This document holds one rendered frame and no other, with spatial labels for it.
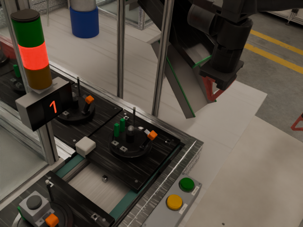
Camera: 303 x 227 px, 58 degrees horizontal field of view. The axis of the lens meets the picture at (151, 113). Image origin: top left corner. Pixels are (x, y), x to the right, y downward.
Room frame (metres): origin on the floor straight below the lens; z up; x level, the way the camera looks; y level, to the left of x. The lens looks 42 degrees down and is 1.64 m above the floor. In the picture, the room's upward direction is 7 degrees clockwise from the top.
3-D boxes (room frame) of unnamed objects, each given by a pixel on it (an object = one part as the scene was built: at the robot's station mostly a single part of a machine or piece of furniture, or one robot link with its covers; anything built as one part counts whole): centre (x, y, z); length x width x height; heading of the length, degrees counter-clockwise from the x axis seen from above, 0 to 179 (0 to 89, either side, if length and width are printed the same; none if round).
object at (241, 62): (0.52, -0.14, 1.35); 0.10 x 0.07 x 0.07; 149
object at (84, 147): (0.58, 0.06, 1.01); 0.24 x 0.24 x 0.13; 60
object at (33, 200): (0.29, 0.23, 1.06); 0.08 x 0.04 x 0.07; 60
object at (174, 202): (0.40, -0.09, 0.96); 0.04 x 0.04 x 0.02
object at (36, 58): (0.47, 0.25, 1.33); 0.05 x 0.05 x 0.05
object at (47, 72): (0.47, 0.25, 1.28); 0.05 x 0.05 x 0.05
